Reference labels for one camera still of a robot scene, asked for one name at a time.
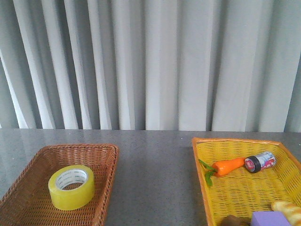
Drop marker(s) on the brown wicker basket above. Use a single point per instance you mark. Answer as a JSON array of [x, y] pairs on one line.
[[27, 202]]

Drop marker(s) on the yellow plastic woven basket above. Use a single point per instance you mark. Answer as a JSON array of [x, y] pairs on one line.
[[240, 193]]

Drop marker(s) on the purple foam block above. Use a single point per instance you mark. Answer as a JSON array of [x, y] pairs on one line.
[[269, 218]]

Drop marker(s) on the toy bread loaf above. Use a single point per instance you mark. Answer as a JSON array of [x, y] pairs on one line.
[[290, 210]]

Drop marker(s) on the grey pleated curtain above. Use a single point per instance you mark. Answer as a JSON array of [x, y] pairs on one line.
[[193, 65]]

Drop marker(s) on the brown object in basket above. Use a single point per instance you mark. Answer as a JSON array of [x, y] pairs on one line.
[[232, 220]]

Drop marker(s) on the small black-capped jar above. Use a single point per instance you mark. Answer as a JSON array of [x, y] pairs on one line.
[[256, 163]]

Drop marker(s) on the yellow packing tape roll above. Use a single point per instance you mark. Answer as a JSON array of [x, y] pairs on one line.
[[72, 187]]

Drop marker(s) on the orange toy carrot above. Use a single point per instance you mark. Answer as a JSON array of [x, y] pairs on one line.
[[221, 168]]

